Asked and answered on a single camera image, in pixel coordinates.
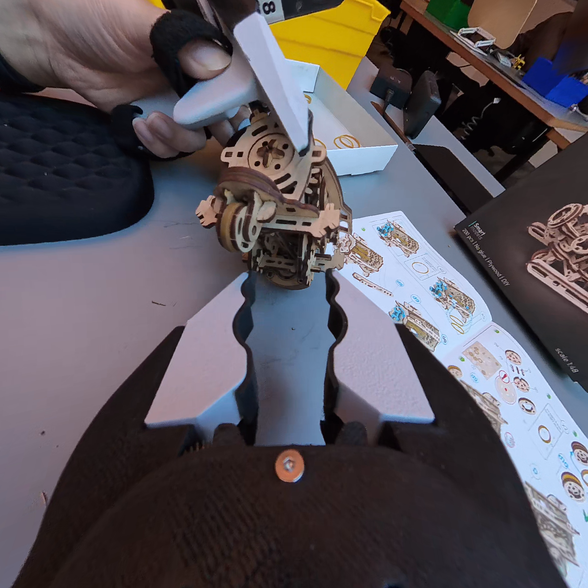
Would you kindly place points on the illustrated instruction booklet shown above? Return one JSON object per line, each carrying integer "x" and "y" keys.
{"x": 413, "y": 285}

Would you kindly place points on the white cardboard tray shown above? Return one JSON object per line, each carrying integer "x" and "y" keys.
{"x": 363, "y": 160}

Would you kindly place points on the yellow plastic bin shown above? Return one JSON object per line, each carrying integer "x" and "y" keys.
{"x": 330, "y": 46}

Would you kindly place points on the person's left forearm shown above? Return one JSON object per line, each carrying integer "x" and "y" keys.
{"x": 18, "y": 76}

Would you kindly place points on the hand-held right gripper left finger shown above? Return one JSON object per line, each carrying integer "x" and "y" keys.
{"x": 197, "y": 372}

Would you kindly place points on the blue plastic bin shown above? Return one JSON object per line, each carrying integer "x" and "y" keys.
{"x": 569, "y": 92}
{"x": 542, "y": 73}

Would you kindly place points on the white plastic frame part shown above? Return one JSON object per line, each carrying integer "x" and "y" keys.
{"x": 473, "y": 37}

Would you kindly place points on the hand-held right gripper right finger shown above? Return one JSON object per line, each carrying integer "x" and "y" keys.
{"x": 381, "y": 372}

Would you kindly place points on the wooden background desk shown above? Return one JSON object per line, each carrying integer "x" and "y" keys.
{"x": 528, "y": 99}

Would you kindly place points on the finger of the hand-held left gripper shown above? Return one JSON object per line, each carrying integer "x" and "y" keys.
{"x": 275, "y": 78}

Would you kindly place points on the black box-shaped device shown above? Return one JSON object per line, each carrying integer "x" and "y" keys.
{"x": 390, "y": 82}
{"x": 422, "y": 103}

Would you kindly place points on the beige chair back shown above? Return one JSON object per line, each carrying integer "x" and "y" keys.
{"x": 500, "y": 20}

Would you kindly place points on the black quilted cushion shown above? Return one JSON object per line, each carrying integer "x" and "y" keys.
{"x": 69, "y": 174}

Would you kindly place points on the green plastic bin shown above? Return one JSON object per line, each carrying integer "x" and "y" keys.
{"x": 448, "y": 11}

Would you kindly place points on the wooden mechanical model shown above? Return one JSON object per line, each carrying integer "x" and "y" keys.
{"x": 271, "y": 197}

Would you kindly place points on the black model kit box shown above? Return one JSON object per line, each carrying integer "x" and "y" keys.
{"x": 528, "y": 298}

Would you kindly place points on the person's left hand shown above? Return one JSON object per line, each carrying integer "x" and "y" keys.
{"x": 82, "y": 46}

